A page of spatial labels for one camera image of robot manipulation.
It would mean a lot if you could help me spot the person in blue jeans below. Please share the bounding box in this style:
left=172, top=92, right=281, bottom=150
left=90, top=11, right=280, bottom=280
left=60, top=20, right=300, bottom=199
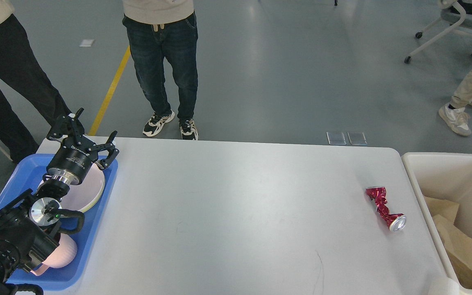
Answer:
left=122, top=0, right=199, bottom=140

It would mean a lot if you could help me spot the crushed red can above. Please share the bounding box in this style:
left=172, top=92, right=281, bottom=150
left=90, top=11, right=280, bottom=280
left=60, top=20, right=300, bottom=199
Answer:
left=365, top=186, right=406, bottom=233

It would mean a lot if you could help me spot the brown paper bag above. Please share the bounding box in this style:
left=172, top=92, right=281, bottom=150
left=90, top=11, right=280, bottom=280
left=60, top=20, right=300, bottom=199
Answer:
left=433, top=215, right=472, bottom=289

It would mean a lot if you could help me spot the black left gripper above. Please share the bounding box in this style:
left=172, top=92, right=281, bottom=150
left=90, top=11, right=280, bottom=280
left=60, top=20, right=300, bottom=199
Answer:
left=46, top=108, right=119, bottom=185

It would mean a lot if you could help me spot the green plate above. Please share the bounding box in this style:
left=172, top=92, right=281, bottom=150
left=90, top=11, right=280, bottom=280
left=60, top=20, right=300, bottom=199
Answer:
left=80, top=183, right=105, bottom=213

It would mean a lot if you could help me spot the white office chair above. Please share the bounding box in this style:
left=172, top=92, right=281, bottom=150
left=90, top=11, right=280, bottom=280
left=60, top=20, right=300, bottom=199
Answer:
left=404, top=0, right=472, bottom=64

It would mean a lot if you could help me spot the beige plastic bin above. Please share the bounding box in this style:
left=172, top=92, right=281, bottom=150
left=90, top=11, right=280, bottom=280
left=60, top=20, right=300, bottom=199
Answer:
left=402, top=152, right=472, bottom=295

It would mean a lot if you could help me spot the pink mug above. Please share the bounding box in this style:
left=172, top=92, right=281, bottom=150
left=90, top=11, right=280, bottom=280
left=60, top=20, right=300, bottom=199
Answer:
left=31, top=233, right=77, bottom=276

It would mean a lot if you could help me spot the person in cream sweater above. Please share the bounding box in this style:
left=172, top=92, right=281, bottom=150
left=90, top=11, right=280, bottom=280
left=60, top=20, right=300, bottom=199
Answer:
left=0, top=0, right=70, bottom=163

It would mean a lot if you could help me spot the pink plate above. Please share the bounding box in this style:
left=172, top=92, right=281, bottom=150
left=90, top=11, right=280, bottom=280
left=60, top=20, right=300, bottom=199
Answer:
left=60, top=163, right=105, bottom=213

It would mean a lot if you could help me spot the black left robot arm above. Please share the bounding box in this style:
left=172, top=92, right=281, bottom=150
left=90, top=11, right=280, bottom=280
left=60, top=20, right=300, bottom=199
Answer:
left=0, top=109, right=119, bottom=295

